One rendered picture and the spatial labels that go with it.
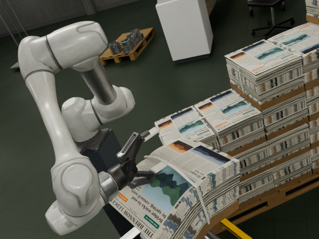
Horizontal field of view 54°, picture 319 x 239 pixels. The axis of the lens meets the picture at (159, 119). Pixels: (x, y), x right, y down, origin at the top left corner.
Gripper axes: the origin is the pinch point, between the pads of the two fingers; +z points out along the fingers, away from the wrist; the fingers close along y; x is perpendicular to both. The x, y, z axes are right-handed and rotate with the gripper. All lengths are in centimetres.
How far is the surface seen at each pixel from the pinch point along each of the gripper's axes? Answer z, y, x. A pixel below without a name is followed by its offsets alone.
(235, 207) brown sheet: 15.5, 33.9, 15.4
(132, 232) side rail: -13, 51, -23
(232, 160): 19.4, 13.8, 13.7
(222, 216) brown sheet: 8.5, 32.2, 15.1
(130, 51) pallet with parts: 230, 109, -381
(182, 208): -7.4, 14.0, 14.6
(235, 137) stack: 69, 52, -27
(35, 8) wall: 321, 75, -1035
